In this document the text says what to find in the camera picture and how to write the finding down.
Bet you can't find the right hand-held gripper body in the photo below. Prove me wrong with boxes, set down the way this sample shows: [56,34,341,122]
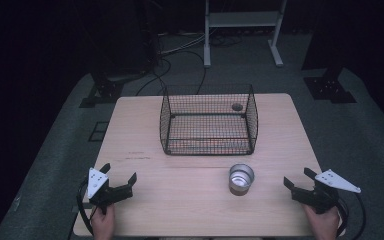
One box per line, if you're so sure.
[291,168,362,215]

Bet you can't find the black stand base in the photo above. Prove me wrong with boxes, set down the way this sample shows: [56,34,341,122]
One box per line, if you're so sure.
[302,65,358,105]
[79,66,125,109]

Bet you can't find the person's right hand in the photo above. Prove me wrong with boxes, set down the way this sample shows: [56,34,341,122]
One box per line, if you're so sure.
[301,204,342,240]

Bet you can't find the white metal stand frame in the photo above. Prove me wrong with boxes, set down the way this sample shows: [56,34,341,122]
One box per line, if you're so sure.
[203,0,288,69]

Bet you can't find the black wire mesh basket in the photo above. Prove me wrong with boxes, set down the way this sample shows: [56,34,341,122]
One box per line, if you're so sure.
[159,83,260,157]

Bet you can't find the person's left hand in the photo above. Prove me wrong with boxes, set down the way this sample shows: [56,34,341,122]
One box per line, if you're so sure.
[90,203,116,240]

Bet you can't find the white floor cables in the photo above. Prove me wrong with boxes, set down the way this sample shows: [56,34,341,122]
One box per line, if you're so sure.
[159,32,208,57]

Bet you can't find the black floor cable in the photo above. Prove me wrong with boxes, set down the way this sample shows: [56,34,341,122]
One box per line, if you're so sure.
[135,57,173,98]
[159,49,208,96]

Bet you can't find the open metal can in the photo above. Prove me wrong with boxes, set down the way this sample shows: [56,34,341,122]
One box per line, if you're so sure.
[228,163,256,197]

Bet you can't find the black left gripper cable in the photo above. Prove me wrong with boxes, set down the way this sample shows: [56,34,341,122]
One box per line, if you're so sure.
[75,179,95,235]

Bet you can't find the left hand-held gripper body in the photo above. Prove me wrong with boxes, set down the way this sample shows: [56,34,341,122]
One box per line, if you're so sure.
[86,167,134,215]

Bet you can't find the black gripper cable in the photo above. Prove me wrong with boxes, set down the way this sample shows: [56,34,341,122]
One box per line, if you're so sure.
[335,192,368,240]
[75,179,95,235]

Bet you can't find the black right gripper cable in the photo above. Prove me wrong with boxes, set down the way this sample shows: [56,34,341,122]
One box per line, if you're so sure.
[335,192,368,240]

